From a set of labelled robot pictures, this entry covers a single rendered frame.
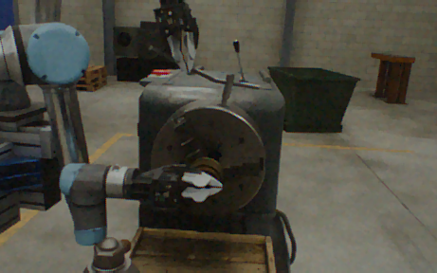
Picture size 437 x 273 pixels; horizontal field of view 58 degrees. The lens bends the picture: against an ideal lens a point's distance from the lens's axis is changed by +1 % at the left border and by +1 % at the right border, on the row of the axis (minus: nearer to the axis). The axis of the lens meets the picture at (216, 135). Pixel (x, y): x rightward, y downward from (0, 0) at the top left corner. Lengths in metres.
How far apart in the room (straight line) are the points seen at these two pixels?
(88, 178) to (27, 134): 0.44
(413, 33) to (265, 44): 3.88
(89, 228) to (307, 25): 10.44
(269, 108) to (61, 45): 0.63
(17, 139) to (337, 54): 10.45
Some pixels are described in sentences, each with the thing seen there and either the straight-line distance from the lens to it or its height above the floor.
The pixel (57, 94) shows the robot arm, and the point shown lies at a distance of 0.99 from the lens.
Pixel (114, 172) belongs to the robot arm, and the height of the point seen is 1.11.
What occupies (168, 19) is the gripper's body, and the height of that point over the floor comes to 1.45.
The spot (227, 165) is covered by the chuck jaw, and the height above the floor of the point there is 1.10.
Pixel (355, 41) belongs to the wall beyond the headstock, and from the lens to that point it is 11.43.
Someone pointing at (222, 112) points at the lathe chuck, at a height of 1.23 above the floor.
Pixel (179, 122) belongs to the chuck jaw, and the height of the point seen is 1.19.
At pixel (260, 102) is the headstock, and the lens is 1.18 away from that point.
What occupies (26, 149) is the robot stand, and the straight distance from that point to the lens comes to 1.33.
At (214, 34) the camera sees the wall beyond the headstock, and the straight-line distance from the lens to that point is 11.01.
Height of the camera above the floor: 1.44
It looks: 15 degrees down
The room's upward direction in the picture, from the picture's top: 3 degrees clockwise
